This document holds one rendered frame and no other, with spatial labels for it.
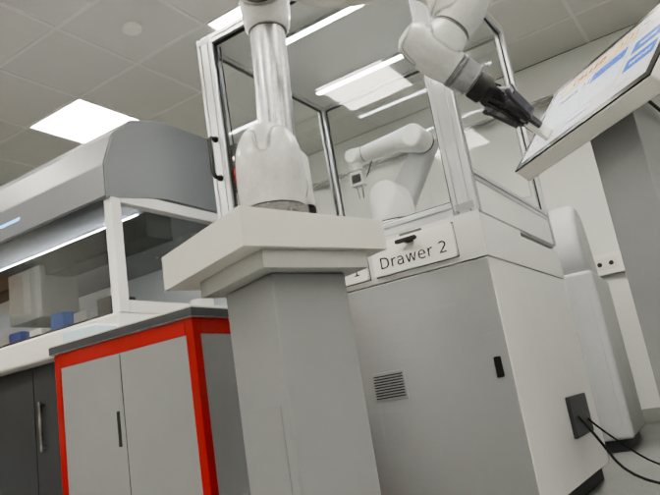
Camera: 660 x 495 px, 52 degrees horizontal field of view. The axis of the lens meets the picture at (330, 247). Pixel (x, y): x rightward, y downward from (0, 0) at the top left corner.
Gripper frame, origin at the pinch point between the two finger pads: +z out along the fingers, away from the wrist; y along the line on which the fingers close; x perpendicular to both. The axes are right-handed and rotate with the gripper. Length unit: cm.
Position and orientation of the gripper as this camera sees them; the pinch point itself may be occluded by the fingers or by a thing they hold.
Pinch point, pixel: (538, 128)
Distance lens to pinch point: 180.1
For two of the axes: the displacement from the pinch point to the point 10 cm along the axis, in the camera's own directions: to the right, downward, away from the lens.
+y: -2.6, 2.7, 9.3
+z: 8.3, 5.5, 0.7
